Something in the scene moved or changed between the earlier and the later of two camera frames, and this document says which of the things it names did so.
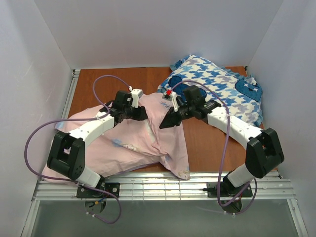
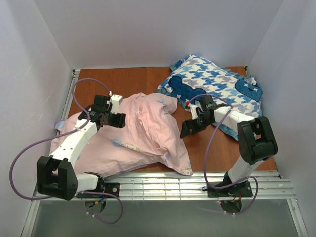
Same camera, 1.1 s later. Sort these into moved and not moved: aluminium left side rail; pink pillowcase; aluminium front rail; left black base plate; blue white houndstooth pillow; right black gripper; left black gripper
Moved: left black gripper; right black gripper; pink pillowcase
Not moved: left black base plate; aluminium front rail; blue white houndstooth pillow; aluminium left side rail
